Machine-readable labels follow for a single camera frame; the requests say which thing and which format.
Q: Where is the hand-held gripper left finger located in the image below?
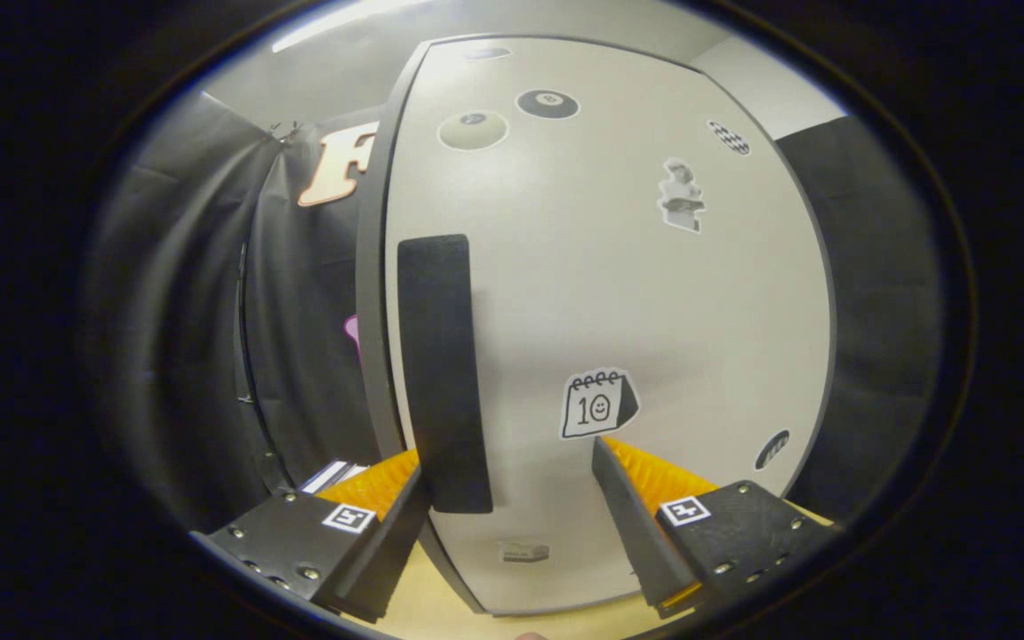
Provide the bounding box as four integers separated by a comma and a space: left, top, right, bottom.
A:
189, 449, 431, 625

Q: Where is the grey cabinet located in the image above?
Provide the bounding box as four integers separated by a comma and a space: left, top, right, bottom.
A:
355, 34, 837, 619

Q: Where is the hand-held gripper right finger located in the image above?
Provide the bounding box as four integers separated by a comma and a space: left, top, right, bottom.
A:
590, 436, 842, 620

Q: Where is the black backdrop cloth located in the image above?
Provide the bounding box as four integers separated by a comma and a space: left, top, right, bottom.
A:
85, 89, 944, 534

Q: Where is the black door handle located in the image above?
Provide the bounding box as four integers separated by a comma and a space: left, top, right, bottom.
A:
396, 234, 493, 515

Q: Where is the dark blue book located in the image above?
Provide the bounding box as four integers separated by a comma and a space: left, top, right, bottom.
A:
299, 458, 348, 496

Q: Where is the black backdrop stand pole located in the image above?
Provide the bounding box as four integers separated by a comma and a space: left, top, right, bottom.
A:
235, 240, 295, 490

